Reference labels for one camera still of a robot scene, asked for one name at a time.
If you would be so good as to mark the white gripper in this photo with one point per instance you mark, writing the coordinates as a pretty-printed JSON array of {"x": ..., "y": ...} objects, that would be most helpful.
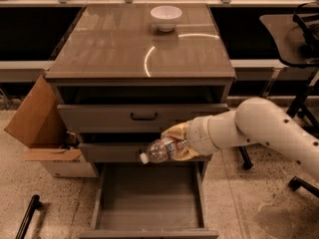
[{"x": 198, "y": 134}]

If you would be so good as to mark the grey drawer cabinet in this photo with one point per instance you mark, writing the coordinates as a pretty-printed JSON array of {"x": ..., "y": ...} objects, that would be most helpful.
[{"x": 117, "y": 56}]

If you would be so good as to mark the grey drawer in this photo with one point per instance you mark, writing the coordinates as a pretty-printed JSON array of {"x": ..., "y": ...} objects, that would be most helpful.
[
  {"x": 132, "y": 118},
  {"x": 154, "y": 201},
  {"x": 113, "y": 151}
]

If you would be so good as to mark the grey middle drawer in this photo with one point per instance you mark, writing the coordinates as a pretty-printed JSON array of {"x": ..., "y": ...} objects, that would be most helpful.
[{"x": 113, "y": 151}]

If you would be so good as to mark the white ceramic bowl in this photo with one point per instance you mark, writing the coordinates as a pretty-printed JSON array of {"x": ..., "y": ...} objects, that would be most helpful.
[{"x": 166, "y": 17}]

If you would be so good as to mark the clear plastic water bottle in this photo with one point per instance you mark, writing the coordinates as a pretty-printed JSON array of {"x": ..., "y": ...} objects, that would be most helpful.
[{"x": 164, "y": 149}]

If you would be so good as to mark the black bar bottom left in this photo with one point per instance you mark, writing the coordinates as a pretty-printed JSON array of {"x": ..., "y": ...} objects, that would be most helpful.
[{"x": 34, "y": 205}]

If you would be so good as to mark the black foot bottom right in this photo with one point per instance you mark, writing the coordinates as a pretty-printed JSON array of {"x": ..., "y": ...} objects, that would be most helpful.
[{"x": 296, "y": 182}]

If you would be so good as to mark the grey bottom drawer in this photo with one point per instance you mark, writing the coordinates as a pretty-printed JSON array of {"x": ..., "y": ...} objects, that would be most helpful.
[{"x": 154, "y": 201}]

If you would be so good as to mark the black stand with tray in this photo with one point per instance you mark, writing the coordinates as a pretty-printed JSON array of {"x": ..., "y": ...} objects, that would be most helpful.
[{"x": 296, "y": 38}]

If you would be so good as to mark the open cardboard box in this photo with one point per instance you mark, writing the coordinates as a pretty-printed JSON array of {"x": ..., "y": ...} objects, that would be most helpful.
[{"x": 38, "y": 125}]

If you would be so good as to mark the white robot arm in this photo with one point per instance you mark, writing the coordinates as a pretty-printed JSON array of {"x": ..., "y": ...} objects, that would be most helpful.
[{"x": 255, "y": 120}]

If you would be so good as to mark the grey top drawer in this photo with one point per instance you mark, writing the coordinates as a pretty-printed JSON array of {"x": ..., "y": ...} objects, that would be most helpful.
[{"x": 132, "y": 118}]

